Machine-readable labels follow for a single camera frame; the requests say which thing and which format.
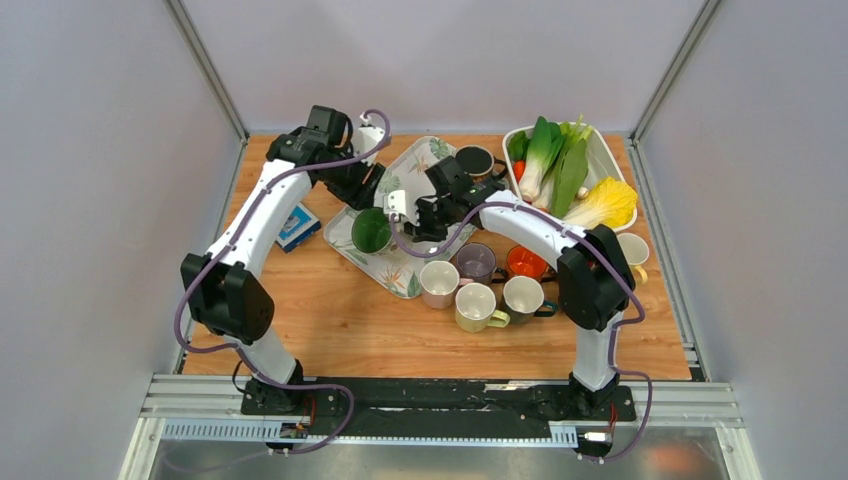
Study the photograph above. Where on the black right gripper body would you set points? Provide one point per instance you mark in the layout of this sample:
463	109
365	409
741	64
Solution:
433	218

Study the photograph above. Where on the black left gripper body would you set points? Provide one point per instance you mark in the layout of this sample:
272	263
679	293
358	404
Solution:
346	182

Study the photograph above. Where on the black floral mug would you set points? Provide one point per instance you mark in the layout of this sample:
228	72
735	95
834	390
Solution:
479	162

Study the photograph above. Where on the purple mug black handle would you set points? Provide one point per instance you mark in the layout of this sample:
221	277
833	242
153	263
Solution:
478	262

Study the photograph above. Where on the pink faceted mug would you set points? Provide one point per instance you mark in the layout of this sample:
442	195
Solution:
439	282

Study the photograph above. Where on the large floral cream mug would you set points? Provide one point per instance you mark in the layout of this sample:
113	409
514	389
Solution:
371	232

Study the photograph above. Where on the orange mug black handle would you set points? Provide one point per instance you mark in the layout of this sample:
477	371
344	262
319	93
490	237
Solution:
522	262

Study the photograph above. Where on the lime green faceted mug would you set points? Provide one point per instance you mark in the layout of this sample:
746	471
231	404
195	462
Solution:
476	309

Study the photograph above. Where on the dark green faceted mug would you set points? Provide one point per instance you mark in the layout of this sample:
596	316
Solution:
523	298

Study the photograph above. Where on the pale yellow mug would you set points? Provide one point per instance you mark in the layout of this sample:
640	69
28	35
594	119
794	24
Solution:
636	252

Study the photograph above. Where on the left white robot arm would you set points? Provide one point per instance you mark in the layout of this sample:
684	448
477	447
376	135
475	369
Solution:
222	287

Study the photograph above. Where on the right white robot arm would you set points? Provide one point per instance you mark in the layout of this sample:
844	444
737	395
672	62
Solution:
595	286

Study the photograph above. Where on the small red tomato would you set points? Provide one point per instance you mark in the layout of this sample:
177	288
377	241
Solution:
519	169

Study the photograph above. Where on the floral white serving tray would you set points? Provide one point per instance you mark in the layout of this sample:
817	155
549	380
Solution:
392	268

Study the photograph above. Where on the green bok choy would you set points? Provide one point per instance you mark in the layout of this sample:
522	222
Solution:
556	156

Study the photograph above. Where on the white vegetable tub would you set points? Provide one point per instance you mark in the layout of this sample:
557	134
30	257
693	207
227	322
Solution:
601	166

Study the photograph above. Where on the yellow napa cabbage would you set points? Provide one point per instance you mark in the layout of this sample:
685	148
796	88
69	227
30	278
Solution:
610	202

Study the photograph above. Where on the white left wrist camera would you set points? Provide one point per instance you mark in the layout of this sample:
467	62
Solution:
368	139

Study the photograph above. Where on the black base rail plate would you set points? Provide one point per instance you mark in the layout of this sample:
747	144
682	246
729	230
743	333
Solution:
439	408

